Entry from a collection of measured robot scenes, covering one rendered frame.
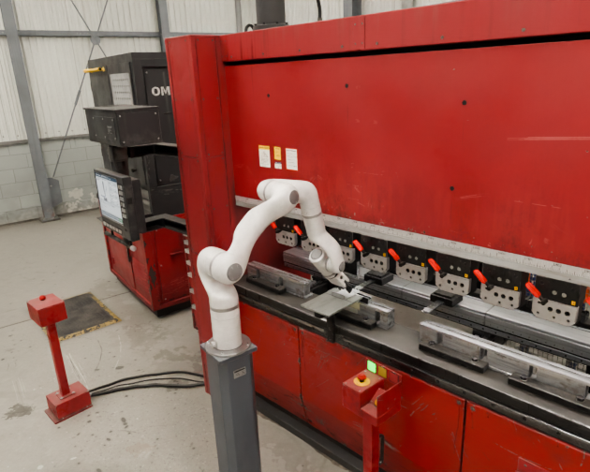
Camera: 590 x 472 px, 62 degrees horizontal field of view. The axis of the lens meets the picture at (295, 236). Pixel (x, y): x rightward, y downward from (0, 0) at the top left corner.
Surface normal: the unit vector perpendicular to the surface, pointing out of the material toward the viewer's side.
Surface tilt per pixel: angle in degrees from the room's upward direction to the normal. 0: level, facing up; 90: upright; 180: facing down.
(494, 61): 90
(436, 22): 90
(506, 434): 90
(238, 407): 90
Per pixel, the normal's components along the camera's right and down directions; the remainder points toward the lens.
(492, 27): -0.70, 0.25
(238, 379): 0.59, 0.22
